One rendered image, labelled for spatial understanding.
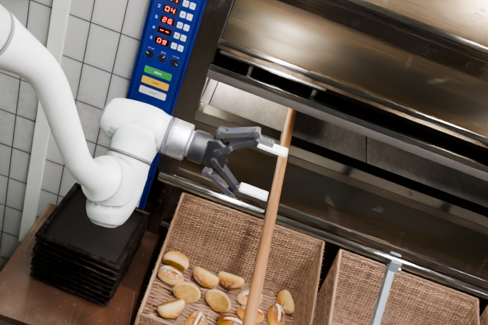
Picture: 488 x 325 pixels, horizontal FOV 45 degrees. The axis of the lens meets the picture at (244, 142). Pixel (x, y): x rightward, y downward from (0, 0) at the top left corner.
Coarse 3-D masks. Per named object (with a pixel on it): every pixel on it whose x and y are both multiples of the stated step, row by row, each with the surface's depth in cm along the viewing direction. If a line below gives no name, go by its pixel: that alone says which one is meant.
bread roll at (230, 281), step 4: (220, 272) 218; (224, 272) 217; (220, 276) 216; (224, 276) 216; (228, 276) 215; (232, 276) 216; (236, 276) 216; (220, 280) 216; (224, 280) 215; (228, 280) 215; (232, 280) 215; (236, 280) 215; (240, 280) 216; (224, 284) 216; (228, 284) 215; (232, 284) 215; (236, 284) 216; (240, 284) 216; (228, 288) 216; (232, 288) 216; (236, 288) 216
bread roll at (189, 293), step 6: (186, 282) 207; (174, 288) 206; (180, 288) 205; (186, 288) 205; (192, 288) 206; (174, 294) 206; (180, 294) 205; (186, 294) 205; (192, 294) 206; (198, 294) 206; (186, 300) 205; (192, 300) 206
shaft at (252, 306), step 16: (288, 112) 210; (288, 128) 200; (288, 144) 193; (272, 192) 171; (272, 208) 165; (272, 224) 160; (256, 256) 150; (256, 272) 144; (256, 288) 140; (256, 304) 136
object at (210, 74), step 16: (224, 64) 181; (240, 64) 187; (224, 80) 173; (272, 80) 184; (288, 80) 189; (272, 96) 173; (320, 96) 185; (336, 96) 191; (304, 112) 174; (320, 112) 174; (352, 112) 182; (368, 112) 188; (352, 128) 174; (368, 128) 174; (400, 128) 185; (416, 128) 190; (400, 144) 175; (448, 144) 187; (464, 144) 193; (432, 160) 176; (448, 160) 175; (480, 160) 184; (480, 176) 176
